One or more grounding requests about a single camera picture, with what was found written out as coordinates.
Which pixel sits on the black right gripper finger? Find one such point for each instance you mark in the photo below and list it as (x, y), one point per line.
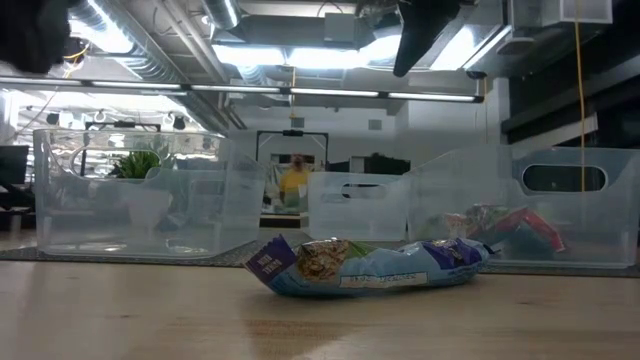
(425, 30)

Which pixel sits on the light blue granola bar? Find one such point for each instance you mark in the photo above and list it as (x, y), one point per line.
(380, 272)

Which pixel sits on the black monitor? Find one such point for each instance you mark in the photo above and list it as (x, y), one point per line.
(14, 165)

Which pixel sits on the small green potted plant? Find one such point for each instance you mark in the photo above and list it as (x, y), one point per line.
(136, 165)

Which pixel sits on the long linear light fixture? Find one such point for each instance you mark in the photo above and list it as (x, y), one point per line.
(240, 89)

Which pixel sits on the clear plastic bin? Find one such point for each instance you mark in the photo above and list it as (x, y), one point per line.
(360, 215)
(600, 225)
(75, 225)

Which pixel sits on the person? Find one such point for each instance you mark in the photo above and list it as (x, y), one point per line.
(294, 182)

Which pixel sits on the black rig frame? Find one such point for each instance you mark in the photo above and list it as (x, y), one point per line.
(292, 133)

